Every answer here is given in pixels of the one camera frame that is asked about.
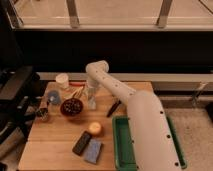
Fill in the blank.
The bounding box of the black equipment at left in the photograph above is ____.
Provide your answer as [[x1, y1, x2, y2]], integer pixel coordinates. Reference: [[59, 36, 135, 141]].
[[0, 65, 44, 171]]

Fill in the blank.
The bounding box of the yellow utensil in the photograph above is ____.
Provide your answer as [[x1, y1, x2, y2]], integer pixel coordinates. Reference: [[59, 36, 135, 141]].
[[72, 86, 84, 99]]

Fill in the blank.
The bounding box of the white cup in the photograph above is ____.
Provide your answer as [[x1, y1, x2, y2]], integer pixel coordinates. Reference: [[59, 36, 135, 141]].
[[55, 73, 69, 89]]

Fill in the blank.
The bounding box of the yellow round fruit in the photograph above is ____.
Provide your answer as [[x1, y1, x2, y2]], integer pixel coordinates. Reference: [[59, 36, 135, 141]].
[[88, 122, 102, 135]]

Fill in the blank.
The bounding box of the small dark cup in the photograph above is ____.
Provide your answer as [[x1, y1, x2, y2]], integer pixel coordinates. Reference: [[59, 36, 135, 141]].
[[36, 108, 49, 122]]

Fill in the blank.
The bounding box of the green plastic tray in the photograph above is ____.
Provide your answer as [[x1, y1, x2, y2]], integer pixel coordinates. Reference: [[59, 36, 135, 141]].
[[112, 116, 187, 171]]

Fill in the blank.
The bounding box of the light blue towel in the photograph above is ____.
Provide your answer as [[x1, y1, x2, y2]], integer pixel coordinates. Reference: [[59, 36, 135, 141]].
[[86, 86, 97, 110]]

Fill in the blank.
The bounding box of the red marker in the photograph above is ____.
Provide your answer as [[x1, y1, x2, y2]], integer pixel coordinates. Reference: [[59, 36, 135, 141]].
[[69, 82, 85, 86]]

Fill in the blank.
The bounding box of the black rectangular block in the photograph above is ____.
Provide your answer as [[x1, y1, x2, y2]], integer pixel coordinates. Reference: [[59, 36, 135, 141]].
[[72, 131, 92, 155]]

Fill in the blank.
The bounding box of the blue sponge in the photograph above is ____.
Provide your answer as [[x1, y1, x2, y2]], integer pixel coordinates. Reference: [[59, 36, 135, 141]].
[[84, 139, 102, 164]]

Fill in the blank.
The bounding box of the black handled tool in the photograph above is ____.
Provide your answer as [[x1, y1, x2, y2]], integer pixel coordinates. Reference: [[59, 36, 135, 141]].
[[107, 100, 121, 117]]

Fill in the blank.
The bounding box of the dark red bowl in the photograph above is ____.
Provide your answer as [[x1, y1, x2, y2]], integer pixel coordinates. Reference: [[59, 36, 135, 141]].
[[60, 98, 83, 116]]

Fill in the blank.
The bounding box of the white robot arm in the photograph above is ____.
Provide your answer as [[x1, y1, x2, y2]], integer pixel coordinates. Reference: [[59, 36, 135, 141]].
[[86, 60, 180, 171]]

